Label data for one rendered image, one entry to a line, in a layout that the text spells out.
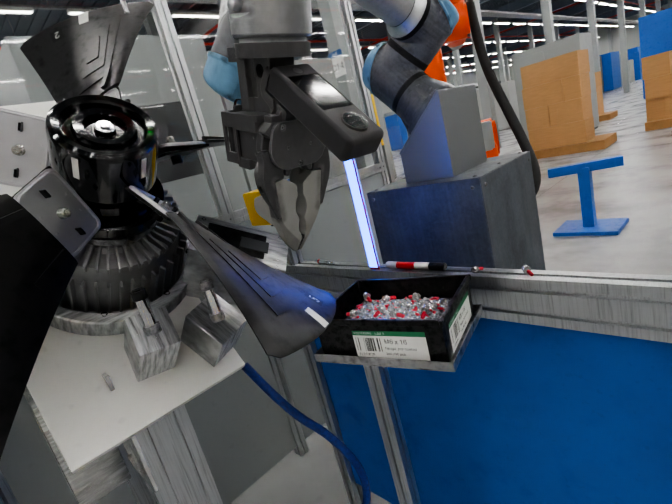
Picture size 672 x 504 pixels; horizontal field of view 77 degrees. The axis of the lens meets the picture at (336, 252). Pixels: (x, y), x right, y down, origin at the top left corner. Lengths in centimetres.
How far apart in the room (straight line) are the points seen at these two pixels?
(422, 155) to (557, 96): 738
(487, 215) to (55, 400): 80
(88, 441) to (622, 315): 74
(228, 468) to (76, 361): 105
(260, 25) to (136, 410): 52
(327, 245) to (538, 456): 113
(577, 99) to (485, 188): 738
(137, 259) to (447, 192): 63
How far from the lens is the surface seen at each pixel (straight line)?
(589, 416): 85
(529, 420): 91
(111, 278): 66
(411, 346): 62
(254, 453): 172
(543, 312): 75
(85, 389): 70
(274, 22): 41
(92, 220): 60
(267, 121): 42
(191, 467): 85
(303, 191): 45
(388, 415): 81
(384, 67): 112
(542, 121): 845
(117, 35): 81
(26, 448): 142
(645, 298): 70
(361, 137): 36
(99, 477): 99
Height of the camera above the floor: 113
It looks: 14 degrees down
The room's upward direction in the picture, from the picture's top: 15 degrees counter-clockwise
